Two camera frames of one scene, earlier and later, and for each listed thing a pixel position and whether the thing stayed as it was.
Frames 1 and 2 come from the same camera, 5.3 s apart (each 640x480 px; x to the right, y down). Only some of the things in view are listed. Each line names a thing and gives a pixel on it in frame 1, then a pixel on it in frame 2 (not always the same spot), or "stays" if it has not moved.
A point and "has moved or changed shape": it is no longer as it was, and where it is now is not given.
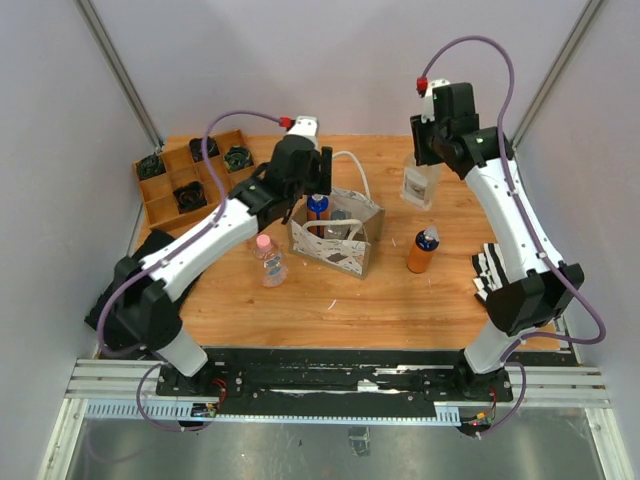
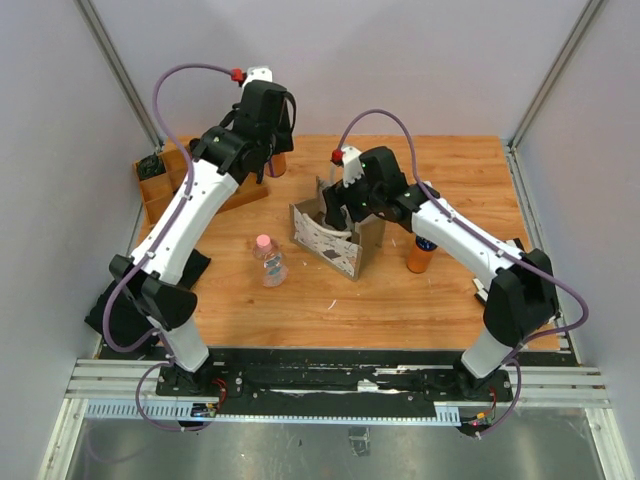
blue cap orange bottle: [421, 252] stays
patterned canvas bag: [339, 244] stays
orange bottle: [317, 210] has moved or changed shape
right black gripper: [419, 127] → [338, 195]
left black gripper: [322, 179] → [285, 141]
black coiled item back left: [150, 166] stays
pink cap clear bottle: [275, 271] stays
